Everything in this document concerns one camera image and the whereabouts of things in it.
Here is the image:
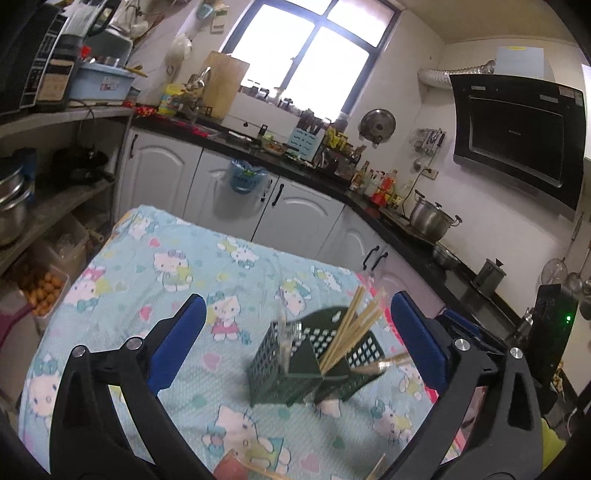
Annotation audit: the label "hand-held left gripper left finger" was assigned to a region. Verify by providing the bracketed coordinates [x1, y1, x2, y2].
[50, 293, 218, 480]

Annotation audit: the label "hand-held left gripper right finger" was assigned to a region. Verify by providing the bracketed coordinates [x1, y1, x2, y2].
[383, 291, 544, 480]

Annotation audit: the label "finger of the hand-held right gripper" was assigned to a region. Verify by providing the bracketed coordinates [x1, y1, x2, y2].
[436, 309, 506, 356]

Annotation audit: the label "bundle of chopsticks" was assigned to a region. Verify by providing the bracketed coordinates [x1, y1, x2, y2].
[318, 285, 386, 372]

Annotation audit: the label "green plastic utensil holder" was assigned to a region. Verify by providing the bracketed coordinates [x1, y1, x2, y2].
[249, 307, 386, 409]

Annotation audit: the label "steel canister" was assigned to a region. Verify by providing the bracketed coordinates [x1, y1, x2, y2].
[471, 258, 506, 296]

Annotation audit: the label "hanging metal strainers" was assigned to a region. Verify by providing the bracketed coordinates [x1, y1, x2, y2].
[540, 256, 591, 319]

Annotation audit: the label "steel wok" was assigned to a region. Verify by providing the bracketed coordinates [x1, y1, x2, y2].
[431, 242, 462, 271]

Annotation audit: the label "cartoon cat printed tablecloth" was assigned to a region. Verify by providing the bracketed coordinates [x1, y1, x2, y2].
[18, 206, 444, 480]

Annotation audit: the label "black countertop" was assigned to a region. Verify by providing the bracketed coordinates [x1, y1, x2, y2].
[131, 115, 536, 324]

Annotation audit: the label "yellow green cloth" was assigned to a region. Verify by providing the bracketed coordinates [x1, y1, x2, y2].
[540, 415, 566, 472]

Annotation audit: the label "large steel stockpot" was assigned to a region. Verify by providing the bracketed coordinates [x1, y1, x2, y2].
[409, 189, 462, 241]

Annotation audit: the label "box of oranges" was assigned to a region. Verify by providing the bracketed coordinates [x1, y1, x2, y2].
[18, 270, 70, 319]

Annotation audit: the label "row of condiment bottles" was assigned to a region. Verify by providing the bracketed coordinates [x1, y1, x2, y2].
[348, 159, 414, 208]

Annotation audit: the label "white kitchen cabinets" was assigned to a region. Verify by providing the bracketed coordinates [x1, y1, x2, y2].
[113, 127, 444, 319]

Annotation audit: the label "blue hanging basket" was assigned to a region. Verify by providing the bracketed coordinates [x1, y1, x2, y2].
[226, 159, 269, 195]

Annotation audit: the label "grey open shelf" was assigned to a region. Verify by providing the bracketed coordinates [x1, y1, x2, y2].
[0, 106, 134, 278]

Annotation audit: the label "black range hood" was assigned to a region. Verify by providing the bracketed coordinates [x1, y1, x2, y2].
[450, 74, 587, 222]

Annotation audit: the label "black frying pan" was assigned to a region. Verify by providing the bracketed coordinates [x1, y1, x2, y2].
[53, 145, 114, 185]

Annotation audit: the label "rack of seasoning packets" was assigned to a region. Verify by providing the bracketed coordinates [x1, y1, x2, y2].
[323, 124, 365, 167]

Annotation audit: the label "stacked steel basins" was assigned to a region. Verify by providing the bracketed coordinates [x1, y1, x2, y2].
[0, 159, 33, 245]

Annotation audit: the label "steel pot lid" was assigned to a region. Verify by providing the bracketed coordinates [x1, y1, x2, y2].
[359, 108, 397, 148]

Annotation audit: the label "blue knife block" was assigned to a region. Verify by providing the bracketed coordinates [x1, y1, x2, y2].
[287, 113, 324, 160]

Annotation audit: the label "yellow plastic container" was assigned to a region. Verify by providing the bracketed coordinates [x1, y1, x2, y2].
[159, 83, 185, 116]

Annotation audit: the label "steel faucet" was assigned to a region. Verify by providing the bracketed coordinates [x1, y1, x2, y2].
[191, 67, 213, 125]

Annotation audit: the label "wooden cutting board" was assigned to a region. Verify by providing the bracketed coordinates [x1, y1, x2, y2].
[202, 51, 251, 121]

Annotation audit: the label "row of glass jars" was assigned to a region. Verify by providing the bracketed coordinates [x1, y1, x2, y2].
[245, 78, 296, 109]

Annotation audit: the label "blue dish drainer tub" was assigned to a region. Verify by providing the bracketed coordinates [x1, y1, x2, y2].
[69, 34, 137, 102]

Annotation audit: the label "white hood chimney cover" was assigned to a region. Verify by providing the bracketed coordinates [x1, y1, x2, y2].
[494, 45, 555, 81]

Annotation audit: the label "kitchen window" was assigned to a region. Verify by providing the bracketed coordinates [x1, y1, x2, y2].
[221, 0, 400, 116]

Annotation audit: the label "black microwave oven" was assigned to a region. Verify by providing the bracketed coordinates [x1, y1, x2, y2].
[0, 4, 65, 116]

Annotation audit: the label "wall utensil rack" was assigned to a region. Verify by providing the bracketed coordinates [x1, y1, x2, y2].
[409, 127, 448, 155]

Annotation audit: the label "aluminium exhaust duct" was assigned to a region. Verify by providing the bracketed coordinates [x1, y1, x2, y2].
[418, 60, 497, 88]

